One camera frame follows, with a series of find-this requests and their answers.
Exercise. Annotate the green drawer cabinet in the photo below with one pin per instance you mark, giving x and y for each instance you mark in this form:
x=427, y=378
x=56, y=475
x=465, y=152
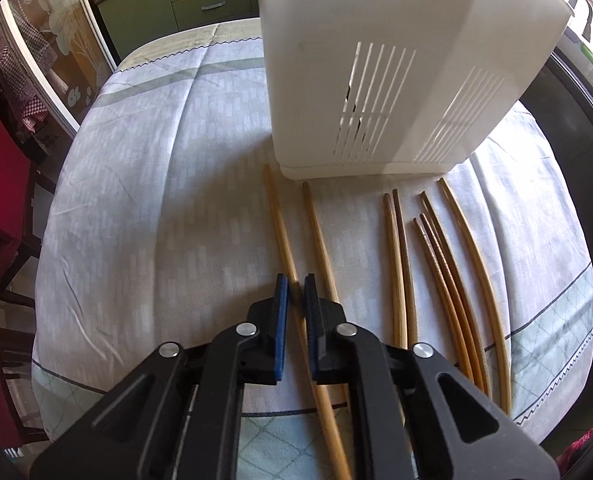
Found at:
x=129, y=24

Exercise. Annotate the white slotted utensil holder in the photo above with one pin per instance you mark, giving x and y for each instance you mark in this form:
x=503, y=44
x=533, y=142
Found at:
x=362, y=87

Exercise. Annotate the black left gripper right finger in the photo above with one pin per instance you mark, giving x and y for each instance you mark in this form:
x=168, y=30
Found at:
x=414, y=415

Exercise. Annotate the dark kitchen counter cabinet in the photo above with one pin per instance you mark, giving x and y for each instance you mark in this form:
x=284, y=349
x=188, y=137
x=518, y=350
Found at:
x=563, y=109

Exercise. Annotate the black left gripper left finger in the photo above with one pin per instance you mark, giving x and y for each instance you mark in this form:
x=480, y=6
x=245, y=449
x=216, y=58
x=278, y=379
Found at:
x=177, y=415

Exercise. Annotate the light wooden chopstick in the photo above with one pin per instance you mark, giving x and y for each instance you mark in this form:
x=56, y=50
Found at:
x=281, y=229
x=321, y=244

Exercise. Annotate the dark wooden chopstick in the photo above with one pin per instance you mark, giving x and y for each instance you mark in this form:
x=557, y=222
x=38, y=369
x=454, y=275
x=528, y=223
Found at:
x=448, y=252
x=451, y=284
x=424, y=232

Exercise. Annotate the dark wooden chopstick outermost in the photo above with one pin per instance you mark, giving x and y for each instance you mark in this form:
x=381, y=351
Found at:
x=503, y=361

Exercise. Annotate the kitchen sink faucet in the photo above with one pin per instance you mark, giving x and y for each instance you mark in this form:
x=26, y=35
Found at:
x=582, y=17

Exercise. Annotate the brown wooden chopstick centre right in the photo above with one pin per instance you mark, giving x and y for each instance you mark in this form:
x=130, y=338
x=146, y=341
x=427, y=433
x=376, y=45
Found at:
x=410, y=302

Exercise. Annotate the brown wooden chopstick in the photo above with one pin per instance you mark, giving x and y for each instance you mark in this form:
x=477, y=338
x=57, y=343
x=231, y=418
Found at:
x=410, y=302
x=397, y=275

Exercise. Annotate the brown wooden chopstick centre left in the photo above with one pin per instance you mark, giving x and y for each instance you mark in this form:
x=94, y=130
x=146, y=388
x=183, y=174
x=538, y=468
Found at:
x=397, y=275

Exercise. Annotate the red wooden chair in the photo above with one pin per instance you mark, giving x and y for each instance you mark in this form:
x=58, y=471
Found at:
x=17, y=244

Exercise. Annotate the grey patterned tablecloth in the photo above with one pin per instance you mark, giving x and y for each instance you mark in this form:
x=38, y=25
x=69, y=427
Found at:
x=160, y=230

